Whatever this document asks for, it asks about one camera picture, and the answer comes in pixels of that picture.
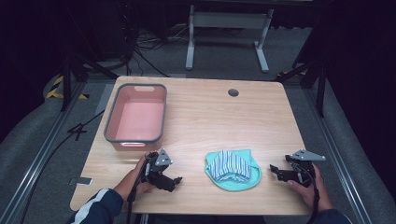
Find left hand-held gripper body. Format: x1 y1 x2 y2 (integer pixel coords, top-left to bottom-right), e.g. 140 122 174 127
144 147 174 189

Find left hand-held gripper cable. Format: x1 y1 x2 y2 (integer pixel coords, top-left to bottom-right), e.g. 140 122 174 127
125 160 149 224

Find person's left hand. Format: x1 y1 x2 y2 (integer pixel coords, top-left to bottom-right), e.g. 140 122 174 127
113 155 154 203

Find black floor cable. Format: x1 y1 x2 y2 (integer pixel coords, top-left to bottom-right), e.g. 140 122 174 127
18 109 106 224

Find bundle of black cables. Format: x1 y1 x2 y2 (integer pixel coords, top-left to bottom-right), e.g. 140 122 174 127
122 12 188 78

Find aluminium floor rail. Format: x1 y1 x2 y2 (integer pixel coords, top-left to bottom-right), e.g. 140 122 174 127
302 88 374 224
0 81 88 224

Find pink basin with grey rim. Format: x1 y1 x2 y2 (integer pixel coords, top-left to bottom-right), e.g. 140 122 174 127
103 82 168 152

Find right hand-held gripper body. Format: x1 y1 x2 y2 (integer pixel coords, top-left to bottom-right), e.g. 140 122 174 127
284 148 327 189

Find black tape cross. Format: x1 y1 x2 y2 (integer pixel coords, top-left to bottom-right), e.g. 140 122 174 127
67 122 89 142

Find teal and striped cloth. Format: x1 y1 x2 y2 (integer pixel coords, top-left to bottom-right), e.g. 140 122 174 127
204 148 262 192

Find black tripod stand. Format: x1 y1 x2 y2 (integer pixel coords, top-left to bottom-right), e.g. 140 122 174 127
273 58 329 119
60 50 120 112

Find hand-held gripper cable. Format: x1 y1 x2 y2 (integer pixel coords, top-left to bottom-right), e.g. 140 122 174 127
295 162 321 224
125 160 149 224

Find grey tape piece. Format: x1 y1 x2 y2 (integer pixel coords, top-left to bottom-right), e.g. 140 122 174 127
68 176 93 187

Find person's right hand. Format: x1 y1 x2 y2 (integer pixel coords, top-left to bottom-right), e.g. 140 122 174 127
286 163 334 213

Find white metal desk frame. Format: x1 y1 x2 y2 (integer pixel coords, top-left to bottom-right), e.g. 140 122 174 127
185 4 276 74

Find right hand-held gripper cable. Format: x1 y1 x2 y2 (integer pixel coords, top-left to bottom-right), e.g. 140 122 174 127
295 162 321 224

